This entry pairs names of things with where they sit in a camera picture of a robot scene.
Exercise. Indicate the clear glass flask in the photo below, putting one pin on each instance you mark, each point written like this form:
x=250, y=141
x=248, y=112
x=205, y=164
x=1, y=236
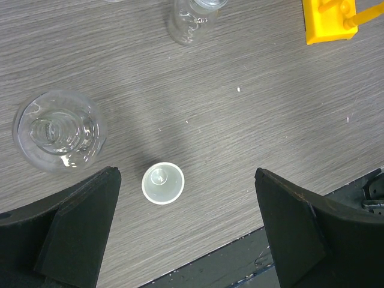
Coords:
x=58, y=131

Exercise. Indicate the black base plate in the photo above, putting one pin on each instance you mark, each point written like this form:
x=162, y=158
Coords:
x=244, y=262

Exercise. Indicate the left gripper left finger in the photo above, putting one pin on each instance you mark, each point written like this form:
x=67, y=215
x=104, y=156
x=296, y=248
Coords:
x=60, y=240

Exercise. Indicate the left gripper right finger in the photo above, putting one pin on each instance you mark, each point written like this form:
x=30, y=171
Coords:
x=334, y=240

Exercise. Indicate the yellow test tube rack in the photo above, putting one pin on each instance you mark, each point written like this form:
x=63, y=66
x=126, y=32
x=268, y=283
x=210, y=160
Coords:
x=335, y=20

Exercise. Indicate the small translucent plastic cup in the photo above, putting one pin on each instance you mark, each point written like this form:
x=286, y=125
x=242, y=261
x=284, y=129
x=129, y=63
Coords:
x=163, y=183

